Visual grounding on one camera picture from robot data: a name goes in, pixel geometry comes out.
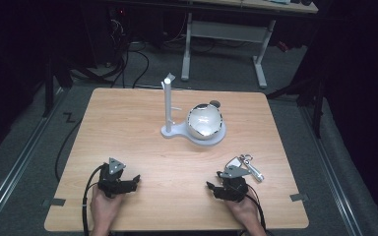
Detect person's right hand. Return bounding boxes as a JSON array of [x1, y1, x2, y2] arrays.
[[223, 195, 264, 230]]

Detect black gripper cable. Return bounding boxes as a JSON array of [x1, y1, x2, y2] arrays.
[[81, 164, 105, 236], [244, 184, 268, 236]]

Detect white stand with post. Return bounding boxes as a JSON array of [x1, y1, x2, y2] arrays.
[[159, 72, 227, 148]]

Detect bundle of black cables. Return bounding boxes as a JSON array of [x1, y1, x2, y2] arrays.
[[109, 19, 151, 89]]

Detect black stand legs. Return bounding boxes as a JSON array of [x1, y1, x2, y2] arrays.
[[265, 65, 330, 140], [41, 48, 75, 118]]

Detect grey tape piece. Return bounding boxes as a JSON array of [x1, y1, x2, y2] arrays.
[[41, 198, 67, 208], [289, 193, 310, 203]]

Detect wooden desk with white legs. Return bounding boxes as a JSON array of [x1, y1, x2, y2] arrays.
[[180, 0, 320, 89]]

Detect black computer tower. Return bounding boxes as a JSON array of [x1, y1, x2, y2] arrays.
[[85, 4, 129, 68]]

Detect keyring with silver keys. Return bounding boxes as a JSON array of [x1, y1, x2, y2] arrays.
[[225, 153, 266, 184]]

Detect person's left hand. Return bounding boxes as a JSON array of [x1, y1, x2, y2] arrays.
[[90, 186, 126, 230]]

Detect black floor cable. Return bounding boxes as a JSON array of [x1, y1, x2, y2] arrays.
[[54, 117, 84, 183]]

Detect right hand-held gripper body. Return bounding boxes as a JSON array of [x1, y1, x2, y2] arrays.
[[214, 164, 252, 203]]

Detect metal floor rail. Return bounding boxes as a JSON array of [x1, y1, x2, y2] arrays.
[[0, 88, 67, 234], [298, 105, 364, 236]]

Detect white bowl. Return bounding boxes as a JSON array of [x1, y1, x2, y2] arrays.
[[185, 102, 225, 142]]

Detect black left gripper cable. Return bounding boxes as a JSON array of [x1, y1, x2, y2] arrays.
[[81, 164, 105, 236]]

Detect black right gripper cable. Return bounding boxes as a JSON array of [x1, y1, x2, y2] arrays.
[[244, 184, 268, 236]]

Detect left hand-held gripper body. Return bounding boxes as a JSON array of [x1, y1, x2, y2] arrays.
[[96, 156, 133, 199]]

